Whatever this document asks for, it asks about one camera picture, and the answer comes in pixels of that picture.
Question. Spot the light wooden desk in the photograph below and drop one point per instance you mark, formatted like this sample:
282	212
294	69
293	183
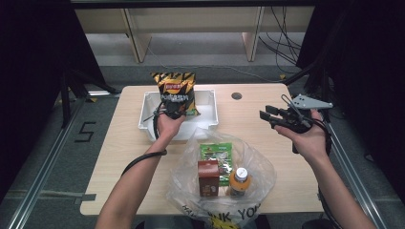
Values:
191	19

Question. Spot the person's left hand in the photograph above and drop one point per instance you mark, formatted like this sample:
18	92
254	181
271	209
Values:
168	129

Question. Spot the clear plastic bag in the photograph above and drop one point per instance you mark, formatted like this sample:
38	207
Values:
261	178

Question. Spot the black curtain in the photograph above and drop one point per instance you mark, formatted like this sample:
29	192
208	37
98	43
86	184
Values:
31	79
366	79

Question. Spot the brown carton box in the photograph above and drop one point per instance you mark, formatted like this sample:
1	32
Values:
208	178

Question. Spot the white plastic bin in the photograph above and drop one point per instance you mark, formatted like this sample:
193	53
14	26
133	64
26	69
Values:
207	111

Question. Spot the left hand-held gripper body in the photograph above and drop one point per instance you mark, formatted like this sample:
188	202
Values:
173	109

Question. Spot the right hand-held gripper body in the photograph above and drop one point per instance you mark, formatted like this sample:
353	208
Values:
296	122

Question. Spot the orange juice bottle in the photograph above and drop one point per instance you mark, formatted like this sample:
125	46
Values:
240	184

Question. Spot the aluminium floor rail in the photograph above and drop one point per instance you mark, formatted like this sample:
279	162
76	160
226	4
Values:
41	178
356	187

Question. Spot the green seaweed packet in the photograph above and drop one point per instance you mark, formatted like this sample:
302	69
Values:
216	156

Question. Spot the person's right hand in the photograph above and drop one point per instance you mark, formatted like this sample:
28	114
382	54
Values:
310	143

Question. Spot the black yellow chips packet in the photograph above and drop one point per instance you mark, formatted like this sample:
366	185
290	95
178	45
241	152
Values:
175	86

